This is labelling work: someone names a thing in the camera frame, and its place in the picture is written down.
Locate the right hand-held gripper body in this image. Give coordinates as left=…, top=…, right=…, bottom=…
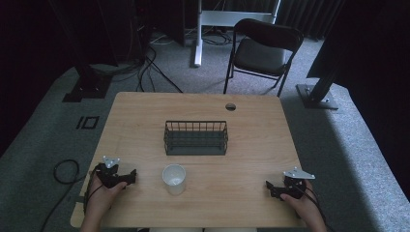
left=278, top=166, right=316, bottom=201

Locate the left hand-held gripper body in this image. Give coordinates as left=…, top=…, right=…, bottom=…
left=94, top=155, right=131, bottom=189

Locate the white cup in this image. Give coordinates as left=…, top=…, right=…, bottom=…
left=161, top=163, right=188, bottom=196

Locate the black wire basket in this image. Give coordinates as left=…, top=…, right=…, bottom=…
left=162, top=120, right=229, bottom=157

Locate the person's left hand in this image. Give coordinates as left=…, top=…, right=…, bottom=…
left=86, top=173, right=129, bottom=212

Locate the person's right hand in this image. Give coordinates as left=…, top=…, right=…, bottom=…
left=279, top=179, right=320, bottom=220

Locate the black stand with bolted base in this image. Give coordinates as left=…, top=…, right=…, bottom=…
left=295, top=62, right=339, bottom=111

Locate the dark curtain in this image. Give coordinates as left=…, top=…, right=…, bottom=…
left=277, top=0, right=410, bottom=201

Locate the black folding chair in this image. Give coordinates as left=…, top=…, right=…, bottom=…
left=222, top=17, right=305, bottom=99

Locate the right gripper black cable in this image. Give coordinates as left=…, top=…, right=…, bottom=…
left=298, top=183, right=327, bottom=226

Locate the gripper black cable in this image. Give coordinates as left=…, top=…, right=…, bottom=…
left=298, top=183, right=327, bottom=226
left=39, top=159, right=109, bottom=232

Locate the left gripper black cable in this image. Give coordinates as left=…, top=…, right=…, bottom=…
left=39, top=159, right=109, bottom=232

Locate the black stand with base plate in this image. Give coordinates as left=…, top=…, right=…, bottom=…
left=47, top=0, right=113, bottom=103

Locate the black floor cable bundle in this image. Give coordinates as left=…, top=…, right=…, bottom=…
left=91, top=18, right=185, bottom=95

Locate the white desk frame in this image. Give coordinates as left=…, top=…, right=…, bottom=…
left=192, top=0, right=282, bottom=69

